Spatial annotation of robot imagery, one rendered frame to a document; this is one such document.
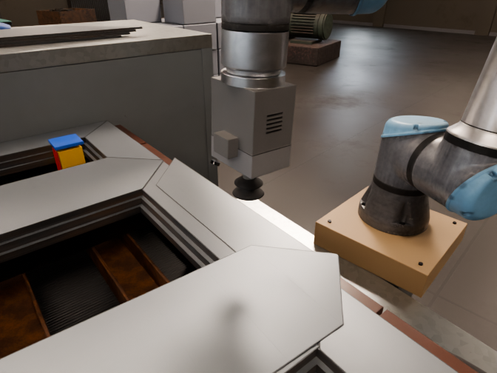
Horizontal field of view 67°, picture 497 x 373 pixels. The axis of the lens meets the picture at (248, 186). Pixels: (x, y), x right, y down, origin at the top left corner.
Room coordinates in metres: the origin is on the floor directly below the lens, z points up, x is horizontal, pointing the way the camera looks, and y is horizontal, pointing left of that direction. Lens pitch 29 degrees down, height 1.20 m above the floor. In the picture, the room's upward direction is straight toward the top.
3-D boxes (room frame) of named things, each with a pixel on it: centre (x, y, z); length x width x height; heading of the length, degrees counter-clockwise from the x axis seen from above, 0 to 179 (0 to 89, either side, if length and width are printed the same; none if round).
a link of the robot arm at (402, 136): (0.70, -0.33, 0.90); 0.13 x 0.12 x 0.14; 21
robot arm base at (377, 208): (0.71, -0.33, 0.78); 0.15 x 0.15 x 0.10
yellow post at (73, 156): (0.78, 0.41, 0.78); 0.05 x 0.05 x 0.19; 38
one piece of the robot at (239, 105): (0.44, 0.01, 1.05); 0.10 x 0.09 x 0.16; 129
